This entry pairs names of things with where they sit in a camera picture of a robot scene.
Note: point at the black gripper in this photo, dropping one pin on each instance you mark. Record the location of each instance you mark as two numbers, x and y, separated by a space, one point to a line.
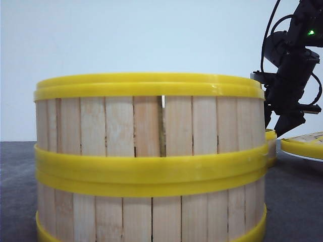
284 89

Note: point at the woven bamboo steamer lid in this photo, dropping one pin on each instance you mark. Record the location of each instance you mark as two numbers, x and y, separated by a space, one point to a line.
309 145

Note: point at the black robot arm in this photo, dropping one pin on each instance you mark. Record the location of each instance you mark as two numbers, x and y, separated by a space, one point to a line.
286 45

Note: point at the white plate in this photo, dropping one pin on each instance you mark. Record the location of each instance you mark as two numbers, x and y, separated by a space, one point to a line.
304 157

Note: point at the front bamboo steamer drawer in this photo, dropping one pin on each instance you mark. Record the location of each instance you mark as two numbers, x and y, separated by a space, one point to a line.
236 214

